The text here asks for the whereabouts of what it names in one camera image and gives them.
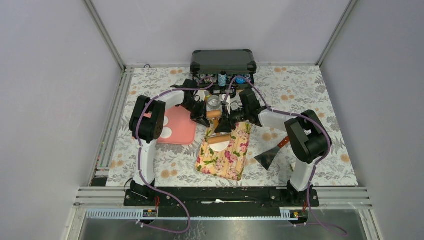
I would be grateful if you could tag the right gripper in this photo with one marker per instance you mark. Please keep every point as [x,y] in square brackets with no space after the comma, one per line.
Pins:
[224,126]

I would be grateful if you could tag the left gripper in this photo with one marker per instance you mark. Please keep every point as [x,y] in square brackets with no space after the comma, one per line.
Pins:
[200,116]

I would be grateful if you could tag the wooden double-ended rolling pin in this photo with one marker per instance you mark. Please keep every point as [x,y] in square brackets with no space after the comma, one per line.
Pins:
[213,137]

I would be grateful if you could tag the white dough ball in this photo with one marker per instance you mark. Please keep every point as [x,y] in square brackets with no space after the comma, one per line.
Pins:
[219,147]

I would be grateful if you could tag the floral yellow tray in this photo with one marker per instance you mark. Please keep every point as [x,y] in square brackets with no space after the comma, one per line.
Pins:
[228,162]

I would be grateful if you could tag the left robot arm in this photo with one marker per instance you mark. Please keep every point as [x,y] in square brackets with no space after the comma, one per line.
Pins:
[147,123]

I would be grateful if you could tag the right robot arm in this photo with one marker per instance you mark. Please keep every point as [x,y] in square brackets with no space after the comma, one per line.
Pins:
[308,139]

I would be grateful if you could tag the white dough wrapper upper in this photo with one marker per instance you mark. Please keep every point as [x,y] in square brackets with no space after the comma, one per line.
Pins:
[166,121]

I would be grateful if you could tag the white dough wrapper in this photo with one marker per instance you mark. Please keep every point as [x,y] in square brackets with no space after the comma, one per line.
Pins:
[166,133]
[166,121]

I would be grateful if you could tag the white dough wrapper lower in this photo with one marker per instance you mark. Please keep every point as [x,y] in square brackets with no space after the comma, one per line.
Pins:
[166,133]

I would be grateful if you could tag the pink plastic tray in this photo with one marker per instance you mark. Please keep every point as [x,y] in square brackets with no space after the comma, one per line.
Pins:
[183,128]

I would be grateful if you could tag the blue white chip stack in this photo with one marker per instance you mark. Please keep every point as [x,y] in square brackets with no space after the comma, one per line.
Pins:
[222,79]

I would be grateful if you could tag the blue small blind button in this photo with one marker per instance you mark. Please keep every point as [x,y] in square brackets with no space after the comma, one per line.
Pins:
[240,79]

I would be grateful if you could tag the black poker chip case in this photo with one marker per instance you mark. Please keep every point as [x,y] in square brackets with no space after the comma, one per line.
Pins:
[207,64]

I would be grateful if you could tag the white green eraser block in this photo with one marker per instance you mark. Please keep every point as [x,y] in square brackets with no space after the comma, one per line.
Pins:
[293,166]

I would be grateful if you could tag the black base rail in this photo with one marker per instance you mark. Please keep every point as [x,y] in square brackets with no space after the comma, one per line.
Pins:
[216,202]

